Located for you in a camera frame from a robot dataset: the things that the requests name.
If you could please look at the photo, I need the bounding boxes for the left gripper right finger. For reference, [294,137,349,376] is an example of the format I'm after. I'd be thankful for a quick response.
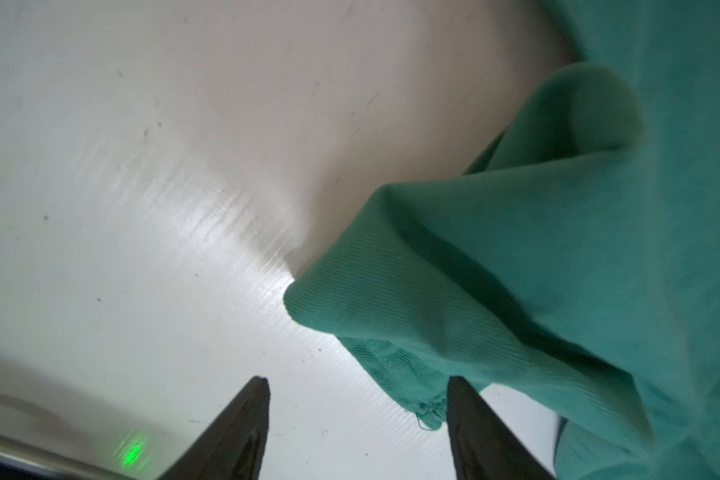
[446,376,554,480]

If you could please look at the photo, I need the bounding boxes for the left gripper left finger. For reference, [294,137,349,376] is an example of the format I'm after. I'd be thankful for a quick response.
[160,376,270,480]

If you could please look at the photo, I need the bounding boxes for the green trousers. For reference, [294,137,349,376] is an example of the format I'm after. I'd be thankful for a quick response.
[284,1,720,479]

